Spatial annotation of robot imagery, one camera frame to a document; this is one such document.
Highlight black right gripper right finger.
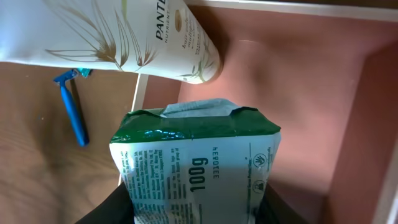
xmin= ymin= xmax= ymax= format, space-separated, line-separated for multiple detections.
xmin=254 ymin=184 xmax=308 ymax=224

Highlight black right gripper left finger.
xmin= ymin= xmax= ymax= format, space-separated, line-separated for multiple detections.
xmin=76 ymin=183 xmax=134 ymax=224

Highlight green white soap packet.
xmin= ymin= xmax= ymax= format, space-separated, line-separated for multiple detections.
xmin=109 ymin=99 xmax=281 ymax=224

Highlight white shampoo tube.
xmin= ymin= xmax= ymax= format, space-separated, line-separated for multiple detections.
xmin=1 ymin=0 xmax=221 ymax=84

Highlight blue disposable razor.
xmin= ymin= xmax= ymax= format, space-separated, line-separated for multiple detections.
xmin=53 ymin=69 xmax=89 ymax=146

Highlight white cardboard box pink inside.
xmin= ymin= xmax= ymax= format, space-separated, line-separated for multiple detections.
xmin=132 ymin=1 xmax=397 ymax=223

